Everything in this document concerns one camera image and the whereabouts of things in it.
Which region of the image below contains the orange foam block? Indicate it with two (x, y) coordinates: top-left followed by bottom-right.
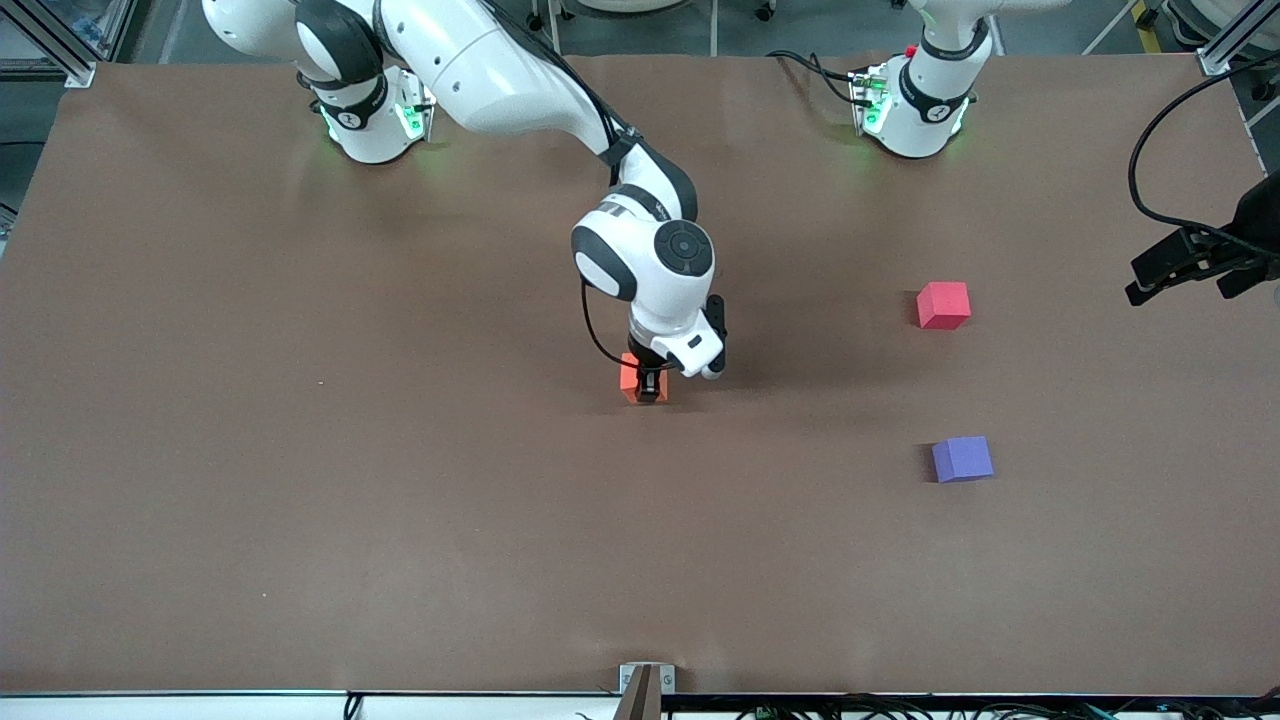
(619, 352), (669, 405)

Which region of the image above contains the red foam block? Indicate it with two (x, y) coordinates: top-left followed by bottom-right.
(916, 281), (972, 330)

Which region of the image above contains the brown table cover mat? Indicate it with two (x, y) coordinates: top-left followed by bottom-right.
(0, 52), (1280, 698)

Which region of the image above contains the purple foam block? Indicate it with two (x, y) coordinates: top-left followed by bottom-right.
(932, 436), (995, 484)

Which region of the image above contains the aluminium frame post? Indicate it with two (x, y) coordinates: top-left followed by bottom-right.
(1198, 0), (1280, 77)
(0, 0), (136, 88)

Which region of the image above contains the metal bracket with brown bar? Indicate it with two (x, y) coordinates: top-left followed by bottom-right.
(613, 663), (677, 720)

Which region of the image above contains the black left arm base cable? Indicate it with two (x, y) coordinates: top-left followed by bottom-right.
(767, 49), (873, 107)

